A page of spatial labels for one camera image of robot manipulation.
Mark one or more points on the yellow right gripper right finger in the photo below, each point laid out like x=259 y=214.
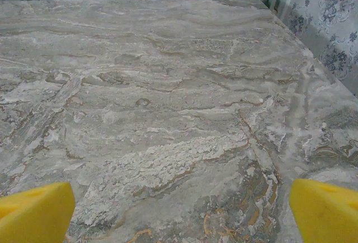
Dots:
x=327 y=217

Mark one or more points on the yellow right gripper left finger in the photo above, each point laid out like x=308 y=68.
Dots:
x=33 y=215

